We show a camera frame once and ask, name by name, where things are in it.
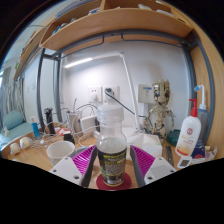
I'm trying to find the white charger adapter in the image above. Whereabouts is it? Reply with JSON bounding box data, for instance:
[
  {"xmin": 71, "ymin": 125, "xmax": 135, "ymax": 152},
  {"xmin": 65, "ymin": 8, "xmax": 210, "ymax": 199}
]
[{"xmin": 79, "ymin": 114, "xmax": 98, "ymax": 134}]

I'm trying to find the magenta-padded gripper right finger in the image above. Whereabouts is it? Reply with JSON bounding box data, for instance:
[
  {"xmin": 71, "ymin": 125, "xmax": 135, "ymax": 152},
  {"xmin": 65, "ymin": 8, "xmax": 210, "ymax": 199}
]
[{"xmin": 129, "ymin": 144, "xmax": 177, "ymax": 189}]

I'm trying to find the wooden wardrobe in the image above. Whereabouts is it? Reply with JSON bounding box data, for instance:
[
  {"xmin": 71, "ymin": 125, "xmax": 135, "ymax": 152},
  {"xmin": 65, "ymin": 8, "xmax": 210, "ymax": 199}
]
[{"xmin": 189, "ymin": 33, "xmax": 224, "ymax": 158}]

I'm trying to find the small white digital clock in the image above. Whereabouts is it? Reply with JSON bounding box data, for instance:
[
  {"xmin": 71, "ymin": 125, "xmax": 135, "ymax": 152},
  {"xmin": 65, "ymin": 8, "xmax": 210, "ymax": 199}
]
[{"xmin": 176, "ymin": 155, "xmax": 193, "ymax": 169}]

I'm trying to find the dark green round tin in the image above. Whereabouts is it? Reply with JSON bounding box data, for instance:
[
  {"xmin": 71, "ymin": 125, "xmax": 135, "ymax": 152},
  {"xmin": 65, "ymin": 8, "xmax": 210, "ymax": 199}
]
[{"xmin": 166, "ymin": 129, "xmax": 181, "ymax": 147}]

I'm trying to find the white bottle with red pump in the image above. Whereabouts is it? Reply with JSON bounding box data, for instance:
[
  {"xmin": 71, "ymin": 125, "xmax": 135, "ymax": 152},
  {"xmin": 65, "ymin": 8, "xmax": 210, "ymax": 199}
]
[{"xmin": 174, "ymin": 98, "xmax": 202, "ymax": 158}]

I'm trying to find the shiny metal cup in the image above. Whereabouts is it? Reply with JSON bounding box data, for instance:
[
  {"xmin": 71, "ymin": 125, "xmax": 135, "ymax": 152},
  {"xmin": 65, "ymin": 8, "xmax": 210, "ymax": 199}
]
[{"xmin": 66, "ymin": 111, "xmax": 83, "ymax": 133}]

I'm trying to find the flat round red coaster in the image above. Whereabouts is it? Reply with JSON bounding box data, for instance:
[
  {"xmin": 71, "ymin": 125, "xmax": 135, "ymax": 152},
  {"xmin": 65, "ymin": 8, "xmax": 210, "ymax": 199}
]
[{"xmin": 95, "ymin": 171, "xmax": 133, "ymax": 192}]

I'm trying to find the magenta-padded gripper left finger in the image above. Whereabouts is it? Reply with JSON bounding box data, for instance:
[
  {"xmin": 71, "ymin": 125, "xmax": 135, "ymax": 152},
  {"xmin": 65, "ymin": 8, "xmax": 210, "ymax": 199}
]
[{"xmin": 49, "ymin": 144, "xmax": 99, "ymax": 189}]

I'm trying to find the white desk lamp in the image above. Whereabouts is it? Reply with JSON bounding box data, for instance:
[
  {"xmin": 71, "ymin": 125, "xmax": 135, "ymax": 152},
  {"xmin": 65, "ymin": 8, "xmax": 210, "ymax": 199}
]
[{"xmin": 63, "ymin": 50, "xmax": 141, "ymax": 133}]

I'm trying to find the black electric shaver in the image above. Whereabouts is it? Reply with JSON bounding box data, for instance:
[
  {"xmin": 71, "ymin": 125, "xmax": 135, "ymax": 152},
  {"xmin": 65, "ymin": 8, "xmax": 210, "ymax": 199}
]
[{"xmin": 43, "ymin": 107, "xmax": 55, "ymax": 135}]

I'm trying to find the white wall socket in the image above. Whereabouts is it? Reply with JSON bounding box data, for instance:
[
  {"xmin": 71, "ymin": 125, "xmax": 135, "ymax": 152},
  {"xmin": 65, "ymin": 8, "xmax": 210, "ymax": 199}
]
[
  {"xmin": 102, "ymin": 85, "xmax": 120, "ymax": 102},
  {"xmin": 87, "ymin": 86, "xmax": 103, "ymax": 103}
]

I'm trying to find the large wooden shelf unit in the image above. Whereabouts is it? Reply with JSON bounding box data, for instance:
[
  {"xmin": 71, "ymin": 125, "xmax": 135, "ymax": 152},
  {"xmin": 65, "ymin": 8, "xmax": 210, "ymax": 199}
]
[{"xmin": 39, "ymin": 0, "xmax": 194, "ymax": 52}]

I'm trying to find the white mug with blue map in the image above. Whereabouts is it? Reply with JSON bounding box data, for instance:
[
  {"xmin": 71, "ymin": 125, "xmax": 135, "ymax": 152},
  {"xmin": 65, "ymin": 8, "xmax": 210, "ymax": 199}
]
[{"xmin": 46, "ymin": 140, "xmax": 76, "ymax": 167}]

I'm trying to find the black power cable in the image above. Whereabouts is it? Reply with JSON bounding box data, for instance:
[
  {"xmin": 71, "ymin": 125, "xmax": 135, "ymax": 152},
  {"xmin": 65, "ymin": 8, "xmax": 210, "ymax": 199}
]
[{"xmin": 104, "ymin": 88, "xmax": 144, "ymax": 119}]

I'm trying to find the teal cushioned seat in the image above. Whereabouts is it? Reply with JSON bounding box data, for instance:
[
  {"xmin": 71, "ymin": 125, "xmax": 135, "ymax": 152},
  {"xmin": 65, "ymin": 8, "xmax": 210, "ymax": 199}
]
[{"xmin": 0, "ymin": 109, "xmax": 33, "ymax": 148}]

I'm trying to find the black charger adapter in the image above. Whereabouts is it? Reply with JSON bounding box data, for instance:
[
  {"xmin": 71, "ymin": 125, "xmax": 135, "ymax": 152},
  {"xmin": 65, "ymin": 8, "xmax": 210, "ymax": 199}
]
[{"xmin": 63, "ymin": 131, "xmax": 76, "ymax": 145}]

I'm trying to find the small blue jar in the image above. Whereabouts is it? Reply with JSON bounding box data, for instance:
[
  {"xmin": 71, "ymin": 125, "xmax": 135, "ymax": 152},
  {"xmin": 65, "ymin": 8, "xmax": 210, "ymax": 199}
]
[{"xmin": 192, "ymin": 141, "xmax": 207, "ymax": 159}]

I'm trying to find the clear wash bottle with spout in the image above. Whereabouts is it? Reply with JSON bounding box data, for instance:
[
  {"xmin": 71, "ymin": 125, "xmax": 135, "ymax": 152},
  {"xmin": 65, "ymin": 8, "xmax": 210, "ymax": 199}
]
[{"xmin": 194, "ymin": 84, "xmax": 209, "ymax": 144}]

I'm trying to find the grey patterned curtain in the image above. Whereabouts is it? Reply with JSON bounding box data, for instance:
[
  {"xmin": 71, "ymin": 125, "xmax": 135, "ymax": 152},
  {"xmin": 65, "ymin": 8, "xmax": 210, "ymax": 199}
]
[{"xmin": 0, "ymin": 81, "xmax": 24, "ymax": 116}]

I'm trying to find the narrow wooden shelf unit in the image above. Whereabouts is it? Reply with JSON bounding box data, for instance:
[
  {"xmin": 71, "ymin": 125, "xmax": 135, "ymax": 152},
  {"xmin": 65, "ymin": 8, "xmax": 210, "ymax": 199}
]
[{"xmin": 13, "ymin": 28, "xmax": 48, "ymax": 81}]

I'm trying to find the white wall switch box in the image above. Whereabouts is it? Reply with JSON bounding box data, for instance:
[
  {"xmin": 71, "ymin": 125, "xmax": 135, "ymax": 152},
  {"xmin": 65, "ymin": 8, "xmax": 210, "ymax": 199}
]
[{"xmin": 138, "ymin": 83, "xmax": 154, "ymax": 104}]

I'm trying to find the brown tree creature figurine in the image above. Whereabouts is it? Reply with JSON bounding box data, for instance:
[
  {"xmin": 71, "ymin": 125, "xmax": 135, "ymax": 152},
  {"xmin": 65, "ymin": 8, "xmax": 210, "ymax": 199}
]
[{"xmin": 143, "ymin": 79, "xmax": 176, "ymax": 144}]

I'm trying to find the grey metal bed frame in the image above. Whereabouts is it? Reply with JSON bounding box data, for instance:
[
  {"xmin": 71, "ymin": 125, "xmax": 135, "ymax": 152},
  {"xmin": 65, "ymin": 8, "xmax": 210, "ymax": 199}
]
[{"xmin": 35, "ymin": 29, "xmax": 214, "ymax": 144}]

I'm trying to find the clear bottle with dark label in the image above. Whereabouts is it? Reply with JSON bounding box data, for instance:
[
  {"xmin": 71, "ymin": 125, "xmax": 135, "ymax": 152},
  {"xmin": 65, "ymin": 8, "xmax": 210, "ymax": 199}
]
[{"xmin": 95, "ymin": 103, "xmax": 128, "ymax": 188}]

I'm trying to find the blue tube with white cap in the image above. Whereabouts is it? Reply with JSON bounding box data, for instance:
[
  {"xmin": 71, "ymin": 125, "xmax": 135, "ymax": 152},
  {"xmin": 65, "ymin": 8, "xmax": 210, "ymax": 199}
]
[{"xmin": 29, "ymin": 115, "xmax": 41, "ymax": 139}]

